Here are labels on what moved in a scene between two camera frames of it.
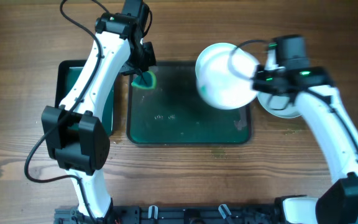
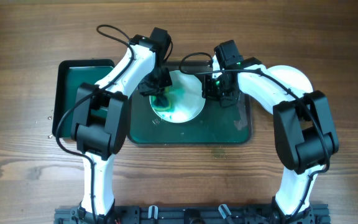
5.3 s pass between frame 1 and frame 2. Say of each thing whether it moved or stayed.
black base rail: stayed
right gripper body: moved
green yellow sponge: moved
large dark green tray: stayed
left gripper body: moved
